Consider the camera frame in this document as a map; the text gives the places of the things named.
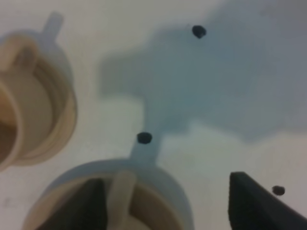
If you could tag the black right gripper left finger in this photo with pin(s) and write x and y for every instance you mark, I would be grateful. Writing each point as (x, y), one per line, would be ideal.
(86, 210)

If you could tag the beige ceramic teapot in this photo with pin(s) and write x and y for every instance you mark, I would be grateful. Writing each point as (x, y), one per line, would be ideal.
(133, 202)

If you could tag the beige saucer middle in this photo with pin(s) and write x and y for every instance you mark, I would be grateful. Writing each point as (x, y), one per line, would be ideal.
(63, 104)

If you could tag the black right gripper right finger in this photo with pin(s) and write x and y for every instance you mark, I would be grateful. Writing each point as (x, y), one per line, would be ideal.
(251, 207)

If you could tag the beige teacup middle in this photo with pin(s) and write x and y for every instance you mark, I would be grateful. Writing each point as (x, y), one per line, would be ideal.
(26, 114)

